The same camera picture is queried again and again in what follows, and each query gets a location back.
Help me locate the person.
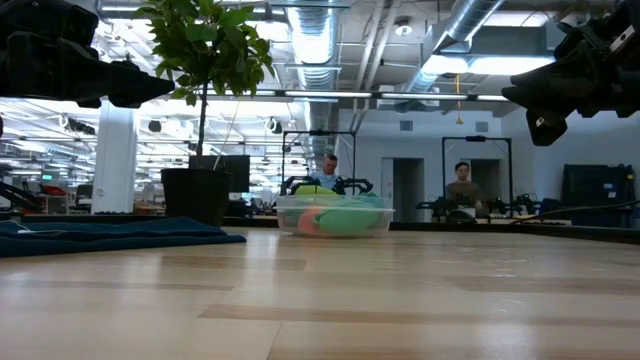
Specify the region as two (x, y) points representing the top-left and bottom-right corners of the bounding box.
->
(445, 160), (485, 212)
(306, 153), (342, 192)

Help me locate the clear plastic tupperware container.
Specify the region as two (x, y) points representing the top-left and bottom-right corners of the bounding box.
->
(275, 193), (396, 239)

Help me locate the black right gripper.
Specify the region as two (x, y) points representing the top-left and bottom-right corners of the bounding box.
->
(500, 0), (640, 148)

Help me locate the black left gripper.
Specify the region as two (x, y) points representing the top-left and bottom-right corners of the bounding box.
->
(0, 0), (177, 109)

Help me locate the black cable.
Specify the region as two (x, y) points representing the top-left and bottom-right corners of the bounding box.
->
(509, 199), (640, 225)

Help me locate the white square column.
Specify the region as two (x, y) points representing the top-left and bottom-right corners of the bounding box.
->
(91, 99), (139, 215)

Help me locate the green plant in black pot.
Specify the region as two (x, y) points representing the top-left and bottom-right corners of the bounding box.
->
(132, 0), (276, 227)

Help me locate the silver ventilation duct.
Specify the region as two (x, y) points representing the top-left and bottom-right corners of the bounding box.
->
(285, 0), (342, 156)
(399, 0), (506, 96)

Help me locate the black background monitor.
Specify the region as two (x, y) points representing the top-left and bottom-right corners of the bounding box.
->
(187, 154), (252, 195)

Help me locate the black stand frame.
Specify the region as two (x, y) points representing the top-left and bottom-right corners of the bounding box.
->
(440, 134), (514, 220)
(281, 129), (358, 194)

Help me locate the dark blue folded cloth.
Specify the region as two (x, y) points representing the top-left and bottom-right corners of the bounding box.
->
(0, 216), (247, 259)

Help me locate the black cabinet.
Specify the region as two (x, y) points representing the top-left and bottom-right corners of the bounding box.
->
(559, 163), (638, 229)

